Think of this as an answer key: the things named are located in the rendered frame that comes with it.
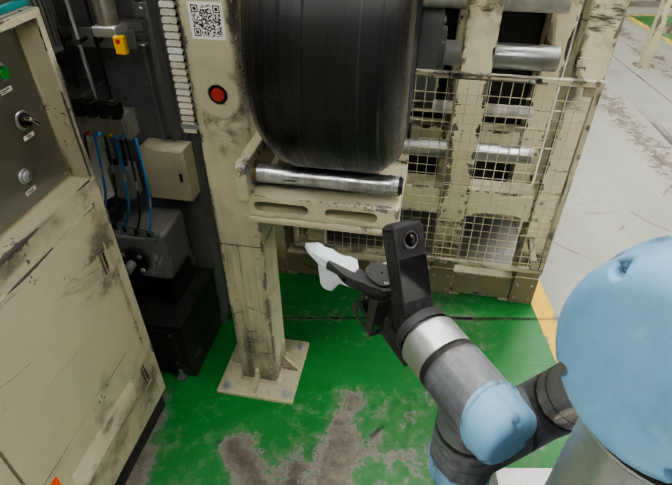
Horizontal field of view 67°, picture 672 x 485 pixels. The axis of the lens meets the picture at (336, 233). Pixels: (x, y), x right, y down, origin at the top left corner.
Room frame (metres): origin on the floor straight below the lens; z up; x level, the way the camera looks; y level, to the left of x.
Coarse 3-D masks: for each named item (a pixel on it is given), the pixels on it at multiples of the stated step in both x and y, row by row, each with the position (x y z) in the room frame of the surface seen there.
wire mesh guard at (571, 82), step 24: (432, 72) 1.42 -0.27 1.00; (456, 72) 1.41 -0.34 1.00; (480, 72) 1.41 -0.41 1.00; (456, 96) 1.41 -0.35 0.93; (504, 96) 1.39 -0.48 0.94; (432, 120) 1.42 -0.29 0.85; (552, 120) 1.36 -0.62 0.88; (576, 168) 1.34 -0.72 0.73; (432, 192) 1.42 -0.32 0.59; (552, 192) 1.35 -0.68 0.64; (408, 216) 1.43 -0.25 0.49; (456, 216) 1.40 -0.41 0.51; (480, 216) 1.39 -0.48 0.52; (552, 216) 1.35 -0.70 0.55; (504, 240) 1.37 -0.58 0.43; (552, 240) 1.34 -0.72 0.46; (456, 264) 1.39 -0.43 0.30; (480, 264) 1.37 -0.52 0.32; (504, 264) 1.37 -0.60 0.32; (528, 264) 1.35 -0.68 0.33
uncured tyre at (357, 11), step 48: (288, 0) 0.89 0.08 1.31; (336, 0) 0.88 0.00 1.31; (384, 0) 0.88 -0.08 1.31; (288, 48) 0.87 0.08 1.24; (336, 48) 0.86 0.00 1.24; (384, 48) 0.85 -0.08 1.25; (288, 96) 0.86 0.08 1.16; (336, 96) 0.85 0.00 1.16; (384, 96) 0.85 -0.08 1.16; (288, 144) 0.90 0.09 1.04; (336, 144) 0.88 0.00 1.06; (384, 144) 0.88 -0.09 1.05
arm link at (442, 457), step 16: (432, 448) 0.32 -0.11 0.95; (448, 448) 0.30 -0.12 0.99; (528, 448) 0.32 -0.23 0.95; (432, 464) 0.32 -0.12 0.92; (448, 464) 0.30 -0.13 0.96; (464, 464) 0.29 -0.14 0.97; (480, 464) 0.29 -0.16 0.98; (496, 464) 0.30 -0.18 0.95; (448, 480) 0.29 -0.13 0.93; (464, 480) 0.29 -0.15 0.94; (480, 480) 0.29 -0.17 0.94
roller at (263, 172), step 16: (256, 176) 1.01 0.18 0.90; (272, 176) 1.01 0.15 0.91; (288, 176) 1.00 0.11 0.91; (304, 176) 1.00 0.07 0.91; (320, 176) 0.99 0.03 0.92; (336, 176) 0.99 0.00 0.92; (352, 176) 0.98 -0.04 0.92; (368, 176) 0.98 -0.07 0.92; (384, 176) 0.98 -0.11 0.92; (400, 176) 0.98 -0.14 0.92; (368, 192) 0.97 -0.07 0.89; (384, 192) 0.96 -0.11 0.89; (400, 192) 0.95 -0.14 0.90
